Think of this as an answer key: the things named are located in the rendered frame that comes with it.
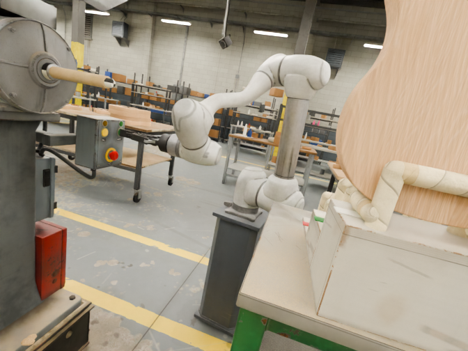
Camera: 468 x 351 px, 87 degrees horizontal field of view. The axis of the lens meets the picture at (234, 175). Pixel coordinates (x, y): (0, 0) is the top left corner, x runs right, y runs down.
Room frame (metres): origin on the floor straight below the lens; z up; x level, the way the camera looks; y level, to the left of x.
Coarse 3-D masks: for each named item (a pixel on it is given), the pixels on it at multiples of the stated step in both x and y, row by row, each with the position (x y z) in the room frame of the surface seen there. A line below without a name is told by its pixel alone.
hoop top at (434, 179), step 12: (384, 168) 0.38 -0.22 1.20; (396, 168) 0.37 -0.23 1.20; (408, 168) 0.36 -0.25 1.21; (420, 168) 0.36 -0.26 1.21; (432, 168) 0.37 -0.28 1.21; (408, 180) 0.36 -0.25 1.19; (420, 180) 0.36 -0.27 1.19; (432, 180) 0.36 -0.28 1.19; (444, 180) 0.35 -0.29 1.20; (456, 180) 0.35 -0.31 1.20; (444, 192) 0.37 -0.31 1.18; (456, 192) 0.35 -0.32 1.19
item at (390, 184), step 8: (384, 176) 0.37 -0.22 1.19; (392, 176) 0.37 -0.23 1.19; (400, 176) 0.36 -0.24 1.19; (384, 184) 0.37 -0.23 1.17; (392, 184) 0.36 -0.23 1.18; (400, 184) 0.36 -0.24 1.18; (376, 192) 0.38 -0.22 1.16; (384, 192) 0.37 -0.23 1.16; (392, 192) 0.36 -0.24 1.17; (376, 200) 0.37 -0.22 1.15; (384, 200) 0.37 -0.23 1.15; (392, 200) 0.36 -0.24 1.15; (376, 208) 0.37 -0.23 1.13; (384, 208) 0.36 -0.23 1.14; (392, 208) 0.36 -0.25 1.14; (384, 216) 0.36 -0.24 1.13; (368, 224) 0.37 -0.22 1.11; (376, 224) 0.36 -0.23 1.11; (384, 224) 0.36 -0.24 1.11
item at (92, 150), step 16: (80, 128) 0.94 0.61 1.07; (96, 128) 0.92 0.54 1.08; (112, 128) 1.00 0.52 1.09; (80, 144) 0.94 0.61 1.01; (96, 144) 0.93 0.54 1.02; (112, 144) 1.00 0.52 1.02; (64, 160) 0.95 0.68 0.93; (80, 160) 0.94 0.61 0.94; (96, 160) 0.93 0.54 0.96; (112, 160) 1.01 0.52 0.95
